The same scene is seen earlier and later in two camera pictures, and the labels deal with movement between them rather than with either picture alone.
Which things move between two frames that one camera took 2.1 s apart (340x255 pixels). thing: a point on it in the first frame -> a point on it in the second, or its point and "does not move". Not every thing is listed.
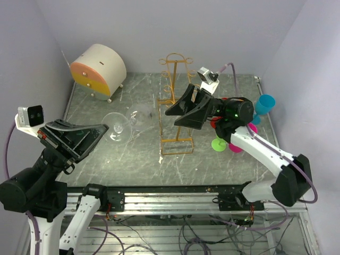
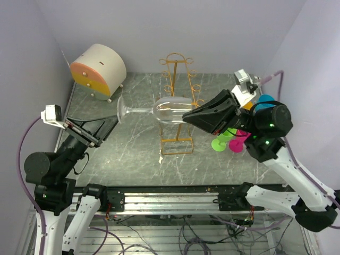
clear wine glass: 139,117 -> 168,110
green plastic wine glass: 218,144 does not move
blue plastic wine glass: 264,103 does not move
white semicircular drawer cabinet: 100,71 does not move
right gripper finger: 185,104 -> 224,99
